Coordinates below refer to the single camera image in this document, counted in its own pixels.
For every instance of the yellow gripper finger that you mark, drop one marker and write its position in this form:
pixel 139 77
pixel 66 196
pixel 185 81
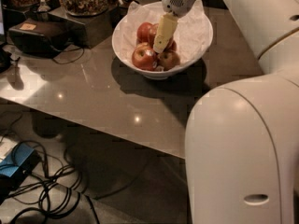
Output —
pixel 167 26

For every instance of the red apple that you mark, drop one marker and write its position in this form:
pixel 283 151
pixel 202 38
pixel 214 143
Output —
pixel 174 46
pixel 152 33
pixel 143 32
pixel 144 57

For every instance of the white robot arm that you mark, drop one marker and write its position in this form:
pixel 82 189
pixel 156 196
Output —
pixel 242 138

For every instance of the white paper bowl liner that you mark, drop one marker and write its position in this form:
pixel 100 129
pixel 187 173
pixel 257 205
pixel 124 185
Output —
pixel 194 31

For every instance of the front right yellowish apple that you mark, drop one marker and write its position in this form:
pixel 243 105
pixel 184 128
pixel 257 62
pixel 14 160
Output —
pixel 168 60

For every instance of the white ceramic bowl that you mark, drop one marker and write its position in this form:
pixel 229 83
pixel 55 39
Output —
pixel 124 52

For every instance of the dark grey stand block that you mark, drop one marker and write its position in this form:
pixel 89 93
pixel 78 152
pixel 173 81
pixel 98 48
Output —
pixel 85 32

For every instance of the metal scoop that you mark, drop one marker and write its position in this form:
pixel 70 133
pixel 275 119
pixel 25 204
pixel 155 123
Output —
pixel 43 6

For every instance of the black box device with label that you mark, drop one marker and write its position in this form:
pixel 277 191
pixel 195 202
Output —
pixel 40 38

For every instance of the blue electronics box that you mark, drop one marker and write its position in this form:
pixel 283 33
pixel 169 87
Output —
pixel 17 165

